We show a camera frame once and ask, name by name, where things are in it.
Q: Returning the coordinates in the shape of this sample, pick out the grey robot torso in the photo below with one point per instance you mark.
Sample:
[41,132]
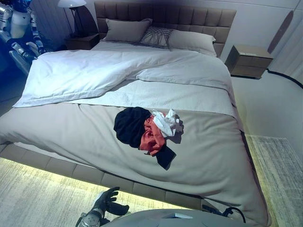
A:
[154,218]

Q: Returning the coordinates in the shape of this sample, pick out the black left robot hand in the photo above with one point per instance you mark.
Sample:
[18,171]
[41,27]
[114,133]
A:
[109,203]

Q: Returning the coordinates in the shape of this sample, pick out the white textured sheet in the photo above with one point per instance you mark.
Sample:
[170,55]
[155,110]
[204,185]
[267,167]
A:
[177,97]

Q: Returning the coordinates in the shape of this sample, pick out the black garment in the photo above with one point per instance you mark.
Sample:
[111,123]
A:
[130,125]

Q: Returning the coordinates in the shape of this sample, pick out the white shade table lamp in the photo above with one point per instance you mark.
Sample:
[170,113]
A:
[71,2]

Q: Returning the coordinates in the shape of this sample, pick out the grey line-patterned cushion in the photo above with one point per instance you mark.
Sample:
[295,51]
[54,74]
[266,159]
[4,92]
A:
[156,36]

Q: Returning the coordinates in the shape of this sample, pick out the red garment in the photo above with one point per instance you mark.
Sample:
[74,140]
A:
[154,134]

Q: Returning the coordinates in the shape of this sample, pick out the grey streaked rug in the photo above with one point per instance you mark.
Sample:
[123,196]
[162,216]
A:
[272,165]

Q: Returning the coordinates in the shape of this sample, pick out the white garment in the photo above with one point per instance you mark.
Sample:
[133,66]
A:
[163,125]

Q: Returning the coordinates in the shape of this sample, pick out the silver humanoid robot bystander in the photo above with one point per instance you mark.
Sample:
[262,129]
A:
[20,21]

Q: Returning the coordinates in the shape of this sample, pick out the wooden nightstand with lamp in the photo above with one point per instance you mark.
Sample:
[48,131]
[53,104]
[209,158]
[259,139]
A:
[81,42]

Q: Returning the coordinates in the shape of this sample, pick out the white duvet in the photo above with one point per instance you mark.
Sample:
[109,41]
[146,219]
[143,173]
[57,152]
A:
[82,68]

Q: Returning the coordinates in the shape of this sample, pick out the wooden two-drawer nightstand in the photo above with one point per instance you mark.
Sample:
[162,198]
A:
[248,62]

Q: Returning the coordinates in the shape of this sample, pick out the beige bedspread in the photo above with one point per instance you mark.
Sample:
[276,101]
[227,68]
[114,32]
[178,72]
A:
[71,137]

